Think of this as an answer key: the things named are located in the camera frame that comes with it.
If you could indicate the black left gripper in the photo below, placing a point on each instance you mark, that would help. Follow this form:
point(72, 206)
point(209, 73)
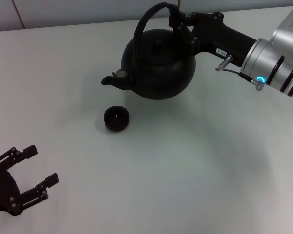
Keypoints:
point(5, 190)

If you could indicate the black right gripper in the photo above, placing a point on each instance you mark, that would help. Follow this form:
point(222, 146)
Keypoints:
point(217, 36)

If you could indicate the black round teapot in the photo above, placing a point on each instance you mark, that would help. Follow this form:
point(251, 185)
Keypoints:
point(161, 78)

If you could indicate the small black teacup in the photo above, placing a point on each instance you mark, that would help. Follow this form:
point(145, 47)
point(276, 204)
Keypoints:
point(116, 122)

